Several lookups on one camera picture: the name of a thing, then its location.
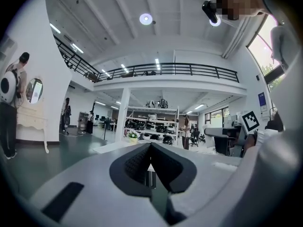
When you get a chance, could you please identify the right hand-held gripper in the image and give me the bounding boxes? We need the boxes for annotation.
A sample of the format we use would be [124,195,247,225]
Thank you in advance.
[241,111,260,136]

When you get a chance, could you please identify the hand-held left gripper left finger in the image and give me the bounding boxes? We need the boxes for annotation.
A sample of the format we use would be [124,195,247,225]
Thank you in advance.
[29,142,166,227]

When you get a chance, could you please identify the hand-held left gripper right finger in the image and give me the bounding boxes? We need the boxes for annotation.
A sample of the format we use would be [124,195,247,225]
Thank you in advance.
[151,142,243,226]

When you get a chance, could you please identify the grey workstation desk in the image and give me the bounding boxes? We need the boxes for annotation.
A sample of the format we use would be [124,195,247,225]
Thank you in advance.
[204,124,246,157]

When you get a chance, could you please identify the black office chair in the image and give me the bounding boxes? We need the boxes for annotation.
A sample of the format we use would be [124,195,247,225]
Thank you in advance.
[190,129,205,148]

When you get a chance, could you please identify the person's light jacket torso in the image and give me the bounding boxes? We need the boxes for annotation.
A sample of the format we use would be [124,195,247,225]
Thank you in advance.
[187,25,303,227]

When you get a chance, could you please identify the white metal shelf rack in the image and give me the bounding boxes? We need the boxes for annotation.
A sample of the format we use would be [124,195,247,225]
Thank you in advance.
[124,105,180,146]

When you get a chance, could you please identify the black standing fan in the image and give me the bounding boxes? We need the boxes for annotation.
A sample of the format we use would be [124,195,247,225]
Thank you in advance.
[101,116,111,141]

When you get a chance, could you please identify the potted white flowers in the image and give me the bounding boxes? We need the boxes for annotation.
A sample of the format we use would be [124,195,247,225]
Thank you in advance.
[126,129,141,144]

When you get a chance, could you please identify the large window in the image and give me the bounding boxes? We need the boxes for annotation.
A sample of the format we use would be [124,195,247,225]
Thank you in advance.
[246,14,288,92]

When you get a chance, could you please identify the white pillar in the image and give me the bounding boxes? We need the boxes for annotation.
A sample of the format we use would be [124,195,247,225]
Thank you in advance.
[115,87,131,143]

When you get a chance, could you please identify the cream dresser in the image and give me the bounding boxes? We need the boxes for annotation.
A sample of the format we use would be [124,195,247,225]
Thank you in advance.
[15,76,50,155]

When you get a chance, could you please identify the black balcony railing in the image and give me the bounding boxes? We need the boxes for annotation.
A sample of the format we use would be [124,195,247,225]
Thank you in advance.
[53,34,240,84]

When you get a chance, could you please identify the ceiling strip lights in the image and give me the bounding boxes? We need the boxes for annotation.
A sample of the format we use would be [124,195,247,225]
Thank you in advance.
[49,22,206,111]

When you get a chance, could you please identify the oval mirror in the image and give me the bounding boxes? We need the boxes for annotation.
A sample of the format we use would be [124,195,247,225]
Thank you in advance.
[25,78,44,105]

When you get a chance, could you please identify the person's head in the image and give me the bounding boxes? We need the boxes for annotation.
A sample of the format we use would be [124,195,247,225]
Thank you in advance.
[214,0,272,21]

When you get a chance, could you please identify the round white backpack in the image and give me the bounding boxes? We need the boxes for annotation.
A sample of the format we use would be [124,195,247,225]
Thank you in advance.
[0,71,17,104]

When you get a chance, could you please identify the blue wall poster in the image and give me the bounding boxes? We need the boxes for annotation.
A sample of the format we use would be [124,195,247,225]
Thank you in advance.
[257,91,266,107]

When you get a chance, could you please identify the black head camera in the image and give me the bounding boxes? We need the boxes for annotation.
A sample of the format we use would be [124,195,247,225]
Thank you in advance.
[201,0,218,21]

